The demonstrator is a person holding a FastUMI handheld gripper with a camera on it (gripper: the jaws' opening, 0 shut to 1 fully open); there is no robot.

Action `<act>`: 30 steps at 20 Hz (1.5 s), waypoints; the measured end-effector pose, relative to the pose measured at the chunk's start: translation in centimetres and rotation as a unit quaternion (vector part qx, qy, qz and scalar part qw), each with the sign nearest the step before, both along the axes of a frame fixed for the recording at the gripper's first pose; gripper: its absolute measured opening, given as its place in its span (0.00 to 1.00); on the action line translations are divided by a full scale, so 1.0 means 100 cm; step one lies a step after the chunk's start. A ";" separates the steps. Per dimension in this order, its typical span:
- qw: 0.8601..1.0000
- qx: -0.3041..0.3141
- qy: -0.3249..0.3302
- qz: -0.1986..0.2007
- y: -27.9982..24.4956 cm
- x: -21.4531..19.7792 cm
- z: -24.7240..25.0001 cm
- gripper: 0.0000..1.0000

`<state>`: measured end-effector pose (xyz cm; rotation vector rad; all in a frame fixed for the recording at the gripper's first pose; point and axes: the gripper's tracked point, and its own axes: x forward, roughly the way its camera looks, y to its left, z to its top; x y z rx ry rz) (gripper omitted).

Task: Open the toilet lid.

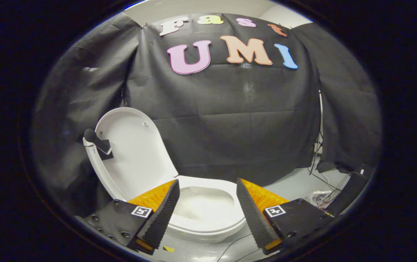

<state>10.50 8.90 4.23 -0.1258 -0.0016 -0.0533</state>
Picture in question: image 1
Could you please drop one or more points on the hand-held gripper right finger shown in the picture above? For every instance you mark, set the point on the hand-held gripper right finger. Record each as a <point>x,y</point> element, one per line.
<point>252,214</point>

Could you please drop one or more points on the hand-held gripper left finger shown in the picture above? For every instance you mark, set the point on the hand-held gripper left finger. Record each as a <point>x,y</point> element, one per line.
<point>164,214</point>

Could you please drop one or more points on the white toilet lid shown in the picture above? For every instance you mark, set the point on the white toilet lid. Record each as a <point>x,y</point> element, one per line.
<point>135,153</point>

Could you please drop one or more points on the white ceramic toilet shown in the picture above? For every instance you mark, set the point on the white ceramic toilet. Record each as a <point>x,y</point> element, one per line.
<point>208,238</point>

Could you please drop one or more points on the white toilet seat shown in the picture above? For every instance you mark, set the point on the white toilet seat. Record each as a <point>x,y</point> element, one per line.
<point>208,182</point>

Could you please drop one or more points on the yellow floor tape piece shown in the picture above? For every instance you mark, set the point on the yellow floor tape piece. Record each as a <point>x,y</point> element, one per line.
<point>168,249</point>

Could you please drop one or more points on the black backdrop cloth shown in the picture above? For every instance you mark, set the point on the black backdrop cloth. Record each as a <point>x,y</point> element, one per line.
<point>230,116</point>

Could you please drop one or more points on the black box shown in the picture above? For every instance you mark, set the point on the black box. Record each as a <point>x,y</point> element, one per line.
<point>350,189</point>

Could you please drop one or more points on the thin black stand pole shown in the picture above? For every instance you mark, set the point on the thin black stand pole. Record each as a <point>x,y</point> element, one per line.
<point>319,138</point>

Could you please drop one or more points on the black knobbed object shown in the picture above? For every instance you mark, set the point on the black knobbed object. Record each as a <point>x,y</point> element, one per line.
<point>92,135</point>

